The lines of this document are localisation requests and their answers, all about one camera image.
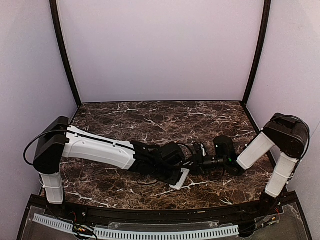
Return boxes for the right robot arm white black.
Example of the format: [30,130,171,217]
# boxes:
[189,113,311,215]

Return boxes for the white slotted cable duct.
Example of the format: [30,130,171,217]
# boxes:
[32,213,240,240]

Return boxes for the white remote control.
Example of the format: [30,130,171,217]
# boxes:
[169,168,190,191]

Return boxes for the black front rail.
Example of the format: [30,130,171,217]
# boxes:
[46,201,267,225]

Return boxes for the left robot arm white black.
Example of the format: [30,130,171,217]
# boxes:
[27,116,190,205]

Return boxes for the left black frame post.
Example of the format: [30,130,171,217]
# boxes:
[49,0,82,108]

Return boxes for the right black frame post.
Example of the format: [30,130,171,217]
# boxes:
[241,0,272,106]

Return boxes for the black left camera cable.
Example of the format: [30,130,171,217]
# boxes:
[136,142,201,186]

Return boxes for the black frame post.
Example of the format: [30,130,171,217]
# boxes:
[241,0,272,106]
[49,0,82,108]

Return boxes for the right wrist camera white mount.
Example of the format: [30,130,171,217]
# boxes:
[193,142,208,157]

